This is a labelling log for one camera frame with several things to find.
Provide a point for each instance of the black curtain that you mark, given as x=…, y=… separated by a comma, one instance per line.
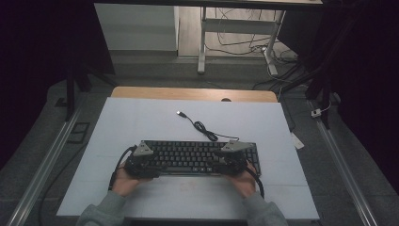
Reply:
x=360, y=62
x=37, y=47

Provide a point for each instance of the person's left hand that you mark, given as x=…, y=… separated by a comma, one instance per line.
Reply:
x=124, y=186

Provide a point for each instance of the person's right hand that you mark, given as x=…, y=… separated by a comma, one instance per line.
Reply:
x=246, y=185

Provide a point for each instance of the white metal desk frame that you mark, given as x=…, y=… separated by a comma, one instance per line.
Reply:
x=238, y=25

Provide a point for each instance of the small white box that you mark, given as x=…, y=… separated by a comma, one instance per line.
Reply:
x=316, y=113

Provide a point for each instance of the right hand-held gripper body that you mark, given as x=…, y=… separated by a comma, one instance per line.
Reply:
x=236, y=163

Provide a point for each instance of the aluminium floor rail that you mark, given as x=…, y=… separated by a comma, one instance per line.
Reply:
x=345, y=169
x=44, y=169

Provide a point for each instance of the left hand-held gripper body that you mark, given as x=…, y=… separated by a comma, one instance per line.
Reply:
x=139, y=163

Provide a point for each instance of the black computer keyboard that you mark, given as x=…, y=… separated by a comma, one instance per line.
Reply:
x=188, y=153

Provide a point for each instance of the white cabinet panel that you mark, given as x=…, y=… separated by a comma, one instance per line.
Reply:
x=135, y=28

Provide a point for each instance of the black metal stand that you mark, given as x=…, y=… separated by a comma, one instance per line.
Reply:
x=324, y=103
x=70, y=94

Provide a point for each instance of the white paper tag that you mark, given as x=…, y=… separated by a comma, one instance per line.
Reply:
x=298, y=142

